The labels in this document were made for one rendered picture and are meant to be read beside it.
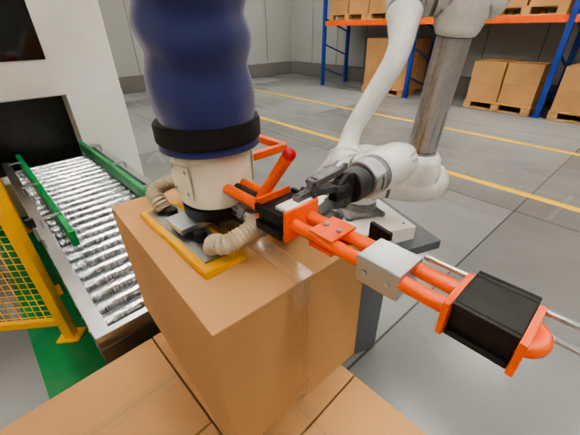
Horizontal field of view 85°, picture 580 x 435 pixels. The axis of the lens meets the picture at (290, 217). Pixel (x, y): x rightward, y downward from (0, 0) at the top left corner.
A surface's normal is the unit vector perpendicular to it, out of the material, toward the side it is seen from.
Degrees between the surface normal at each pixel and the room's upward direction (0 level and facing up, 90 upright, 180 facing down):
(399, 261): 1
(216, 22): 68
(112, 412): 0
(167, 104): 90
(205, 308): 1
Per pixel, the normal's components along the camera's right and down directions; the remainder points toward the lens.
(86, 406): -0.01, -0.86
